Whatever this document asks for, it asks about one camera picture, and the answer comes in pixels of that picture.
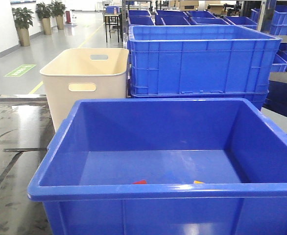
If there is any red cube block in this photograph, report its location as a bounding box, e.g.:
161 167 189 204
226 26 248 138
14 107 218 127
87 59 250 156
133 180 147 185

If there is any yellow block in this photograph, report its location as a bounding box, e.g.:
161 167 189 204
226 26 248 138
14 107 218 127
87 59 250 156
193 180 205 184

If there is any large blue target bin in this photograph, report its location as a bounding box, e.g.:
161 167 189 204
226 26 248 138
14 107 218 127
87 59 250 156
27 98 287 235

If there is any large blue ribbed crate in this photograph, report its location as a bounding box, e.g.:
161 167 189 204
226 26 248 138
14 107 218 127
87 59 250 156
129 25 281 96

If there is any beige plastic basket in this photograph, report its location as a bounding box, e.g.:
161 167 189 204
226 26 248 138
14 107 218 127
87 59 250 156
40 48 129 130

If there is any potted plant right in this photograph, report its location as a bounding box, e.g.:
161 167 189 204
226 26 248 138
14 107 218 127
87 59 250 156
51 0 66 30

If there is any potted plant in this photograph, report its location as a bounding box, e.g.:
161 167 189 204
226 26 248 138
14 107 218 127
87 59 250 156
12 7 34 47
36 2 52 35
51 0 66 30

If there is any potted plant middle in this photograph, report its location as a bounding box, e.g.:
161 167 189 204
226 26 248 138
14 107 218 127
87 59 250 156
36 2 52 35

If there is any potted plant left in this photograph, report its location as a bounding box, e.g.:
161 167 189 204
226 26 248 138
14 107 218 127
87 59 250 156
12 7 34 47

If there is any black frame table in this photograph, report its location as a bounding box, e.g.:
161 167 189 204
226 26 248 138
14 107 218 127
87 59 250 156
103 13 122 43

